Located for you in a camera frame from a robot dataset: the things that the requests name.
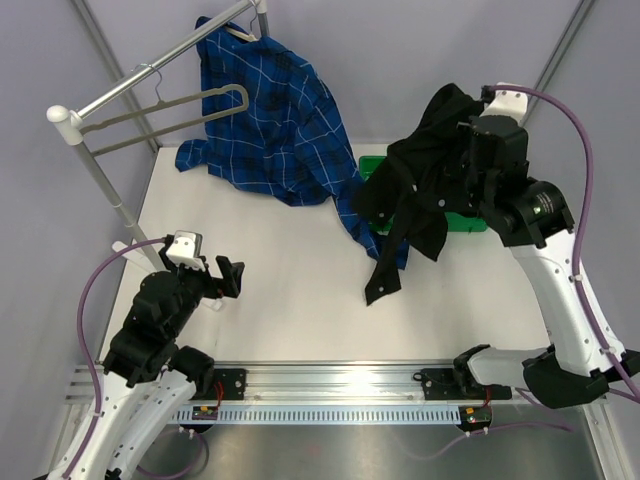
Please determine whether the blue plaid shirt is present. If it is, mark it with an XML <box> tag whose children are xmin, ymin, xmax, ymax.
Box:
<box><xmin>175</xmin><ymin>28</ymin><xmax>384</xmax><ymax>260</ymax></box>

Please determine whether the white slotted cable duct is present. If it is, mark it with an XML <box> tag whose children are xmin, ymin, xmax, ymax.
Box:
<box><xmin>169</xmin><ymin>405</ymin><xmax>462</xmax><ymax>425</ymax></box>

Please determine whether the aluminium frame post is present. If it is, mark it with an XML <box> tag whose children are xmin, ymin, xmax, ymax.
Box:
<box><xmin>529</xmin><ymin>0</ymin><xmax>599</xmax><ymax>101</ymax></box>

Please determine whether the wooden hanger of blue shirt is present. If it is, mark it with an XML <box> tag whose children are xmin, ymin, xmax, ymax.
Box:
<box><xmin>224</xmin><ymin>11</ymin><xmax>264</xmax><ymax>43</ymax></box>

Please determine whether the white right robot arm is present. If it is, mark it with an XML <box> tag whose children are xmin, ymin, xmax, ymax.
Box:
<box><xmin>452</xmin><ymin>115</ymin><xmax>639</xmax><ymax>409</ymax></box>

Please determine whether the black button shirt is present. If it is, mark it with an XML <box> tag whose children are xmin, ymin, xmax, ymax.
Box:
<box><xmin>351</xmin><ymin>83</ymin><xmax>486</xmax><ymax>307</ymax></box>

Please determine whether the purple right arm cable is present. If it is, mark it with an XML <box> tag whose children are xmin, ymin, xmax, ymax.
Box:
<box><xmin>399</xmin><ymin>84</ymin><xmax>640</xmax><ymax>461</ymax></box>

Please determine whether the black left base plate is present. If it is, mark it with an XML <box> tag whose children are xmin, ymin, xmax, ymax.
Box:
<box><xmin>198</xmin><ymin>368</ymin><xmax>247</xmax><ymax>401</ymax></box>

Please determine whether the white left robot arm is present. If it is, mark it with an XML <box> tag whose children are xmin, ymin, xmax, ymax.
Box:
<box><xmin>48</xmin><ymin>256</ymin><xmax>245</xmax><ymax>479</ymax></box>

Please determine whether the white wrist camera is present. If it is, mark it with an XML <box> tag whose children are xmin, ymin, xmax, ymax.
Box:
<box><xmin>165</xmin><ymin>231</ymin><xmax>205</xmax><ymax>271</ymax></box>
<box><xmin>481</xmin><ymin>83</ymin><xmax>529</xmax><ymax>126</ymax></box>

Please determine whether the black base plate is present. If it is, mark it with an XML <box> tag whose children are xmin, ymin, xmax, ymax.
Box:
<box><xmin>198</xmin><ymin>368</ymin><xmax>247</xmax><ymax>401</ymax></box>
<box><xmin>412</xmin><ymin>367</ymin><xmax>513</xmax><ymax>401</ymax></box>

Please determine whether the green plastic tray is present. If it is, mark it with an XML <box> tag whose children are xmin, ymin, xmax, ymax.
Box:
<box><xmin>358</xmin><ymin>155</ymin><xmax>488</xmax><ymax>235</ymax></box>

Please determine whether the silver clothes rack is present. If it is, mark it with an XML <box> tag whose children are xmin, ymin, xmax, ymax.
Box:
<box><xmin>46</xmin><ymin>1</ymin><xmax>269</xmax><ymax>273</ymax></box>

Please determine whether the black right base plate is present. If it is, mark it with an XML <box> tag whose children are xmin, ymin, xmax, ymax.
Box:
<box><xmin>412</xmin><ymin>367</ymin><xmax>513</xmax><ymax>401</ymax></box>

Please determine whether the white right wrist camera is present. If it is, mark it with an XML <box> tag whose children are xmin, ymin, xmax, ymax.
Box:
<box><xmin>481</xmin><ymin>83</ymin><xmax>529</xmax><ymax>126</ymax></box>

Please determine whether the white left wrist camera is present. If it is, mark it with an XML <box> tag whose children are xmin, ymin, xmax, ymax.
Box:
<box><xmin>165</xmin><ymin>231</ymin><xmax>205</xmax><ymax>271</ymax></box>

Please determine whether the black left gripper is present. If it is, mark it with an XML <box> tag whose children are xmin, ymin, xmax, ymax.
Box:
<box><xmin>161</xmin><ymin>248</ymin><xmax>243</xmax><ymax>338</ymax></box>

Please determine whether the aluminium mounting rail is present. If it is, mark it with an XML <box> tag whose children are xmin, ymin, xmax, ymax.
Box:
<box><xmin>66</xmin><ymin>361</ymin><xmax>513</xmax><ymax>413</ymax></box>

